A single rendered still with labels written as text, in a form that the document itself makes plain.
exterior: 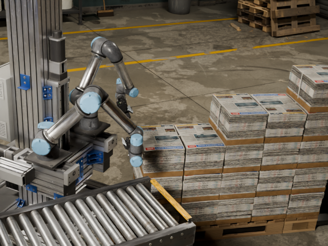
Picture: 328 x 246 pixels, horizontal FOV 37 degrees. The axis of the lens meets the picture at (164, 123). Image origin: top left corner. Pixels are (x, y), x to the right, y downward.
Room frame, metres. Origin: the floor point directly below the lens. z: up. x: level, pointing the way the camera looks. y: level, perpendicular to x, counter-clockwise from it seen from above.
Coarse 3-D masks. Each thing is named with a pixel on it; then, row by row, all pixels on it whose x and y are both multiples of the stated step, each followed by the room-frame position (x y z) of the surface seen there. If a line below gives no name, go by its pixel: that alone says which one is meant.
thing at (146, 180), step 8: (112, 184) 2.51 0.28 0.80; (120, 184) 2.52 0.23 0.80; (128, 184) 2.52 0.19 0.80; (136, 184) 2.54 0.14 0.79; (144, 184) 2.57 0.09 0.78; (88, 192) 2.41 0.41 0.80; (96, 192) 2.42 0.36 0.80; (104, 192) 2.43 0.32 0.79; (56, 200) 2.31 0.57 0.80; (64, 200) 2.32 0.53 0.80; (72, 200) 2.33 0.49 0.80; (96, 200) 2.40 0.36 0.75; (24, 208) 2.21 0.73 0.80; (32, 208) 2.22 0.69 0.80; (40, 208) 2.23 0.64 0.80; (64, 208) 2.30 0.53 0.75; (0, 216) 2.13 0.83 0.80; (8, 216) 2.13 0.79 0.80; (16, 216) 2.16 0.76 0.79; (56, 216) 2.27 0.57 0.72; (32, 224) 2.20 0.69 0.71; (8, 232) 2.13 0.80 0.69
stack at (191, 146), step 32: (160, 128) 3.24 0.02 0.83; (192, 128) 3.29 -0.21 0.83; (160, 160) 2.94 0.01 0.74; (192, 160) 3.00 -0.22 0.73; (224, 160) 3.08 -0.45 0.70; (256, 160) 3.12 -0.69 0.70; (288, 160) 3.18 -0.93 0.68; (192, 192) 3.00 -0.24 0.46; (224, 192) 3.07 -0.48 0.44; (224, 224) 3.08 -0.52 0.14; (256, 224) 3.14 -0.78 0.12
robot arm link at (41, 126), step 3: (39, 123) 2.76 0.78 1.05; (42, 123) 2.76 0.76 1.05; (45, 123) 2.77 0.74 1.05; (48, 123) 2.77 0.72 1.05; (51, 123) 2.77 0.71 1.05; (39, 126) 2.73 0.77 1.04; (42, 126) 2.71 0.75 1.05; (45, 126) 2.71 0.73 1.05; (48, 126) 2.72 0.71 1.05; (39, 129) 2.72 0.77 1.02; (42, 129) 2.70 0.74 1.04
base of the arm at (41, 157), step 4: (56, 144) 2.76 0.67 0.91; (52, 148) 2.73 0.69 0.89; (56, 148) 2.75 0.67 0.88; (52, 152) 2.72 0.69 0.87; (56, 152) 2.74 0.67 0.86; (40, 156) 2.70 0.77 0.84; (44, 156) 2.70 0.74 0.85; (48, 156) 2.71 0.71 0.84; (52, 156) 2.71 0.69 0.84; (56, 156) 2.73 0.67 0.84; (44, 160) 2.69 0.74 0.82; (48, 160) 2.70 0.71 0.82; (52, 160) 2.71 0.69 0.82
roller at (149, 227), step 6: (120, 192) 2.44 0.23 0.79; (120, 198) 2.42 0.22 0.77; (126, 198) 2.38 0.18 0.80; (126, 204) 2.35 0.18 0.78; (132, 204) 2.33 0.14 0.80; (132, 210) 2.29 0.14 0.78; (138, 210) 2.27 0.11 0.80; (138, 216) 2.23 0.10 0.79; (144, 216) 2.22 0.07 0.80; (144, 222) 2.18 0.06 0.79; (150, 222) 2.18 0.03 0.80; (150, 228) 2.13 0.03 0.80; (156, 228) 2.13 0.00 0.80
